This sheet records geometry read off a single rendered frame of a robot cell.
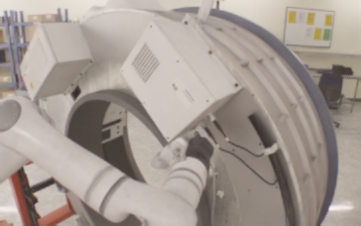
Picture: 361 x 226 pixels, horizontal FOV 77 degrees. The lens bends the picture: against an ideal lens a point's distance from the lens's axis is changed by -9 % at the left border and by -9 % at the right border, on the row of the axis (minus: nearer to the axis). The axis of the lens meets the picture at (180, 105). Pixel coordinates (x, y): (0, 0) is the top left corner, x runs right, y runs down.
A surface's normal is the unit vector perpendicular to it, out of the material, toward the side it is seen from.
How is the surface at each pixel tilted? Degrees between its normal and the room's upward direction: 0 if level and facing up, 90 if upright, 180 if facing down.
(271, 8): 90
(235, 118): 90
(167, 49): 90
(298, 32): 90
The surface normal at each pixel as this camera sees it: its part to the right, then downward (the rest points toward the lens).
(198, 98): -0.61, 0.23
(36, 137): 0.07, -0.42
